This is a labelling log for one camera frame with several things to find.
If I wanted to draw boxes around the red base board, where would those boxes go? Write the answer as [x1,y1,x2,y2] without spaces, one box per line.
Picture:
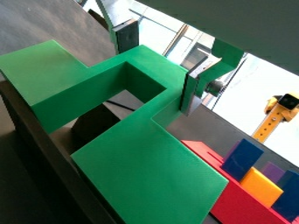
[182,140,299,224]

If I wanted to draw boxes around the dark blue block left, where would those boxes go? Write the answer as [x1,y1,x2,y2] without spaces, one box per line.
[221,139,265,181]

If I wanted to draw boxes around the purple block right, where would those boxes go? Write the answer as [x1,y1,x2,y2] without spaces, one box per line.
[261,162,286,183]

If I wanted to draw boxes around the dark blue block right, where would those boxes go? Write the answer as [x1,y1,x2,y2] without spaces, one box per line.
[273,170,299,222]

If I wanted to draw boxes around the dark blue block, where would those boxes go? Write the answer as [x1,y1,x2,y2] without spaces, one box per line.
[221,139,265,181]
[273,170,299,222]

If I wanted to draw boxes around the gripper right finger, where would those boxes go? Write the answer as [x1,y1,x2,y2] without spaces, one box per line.
[181,39,245,116]

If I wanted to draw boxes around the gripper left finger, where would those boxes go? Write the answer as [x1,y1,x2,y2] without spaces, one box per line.
[97,0,139,53]

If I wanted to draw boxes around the yellow long bar block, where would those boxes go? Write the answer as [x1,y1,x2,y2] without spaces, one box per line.
[239,167,285,208]

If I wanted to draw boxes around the green U-shaped block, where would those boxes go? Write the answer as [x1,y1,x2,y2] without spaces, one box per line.
[0,40,229,224]

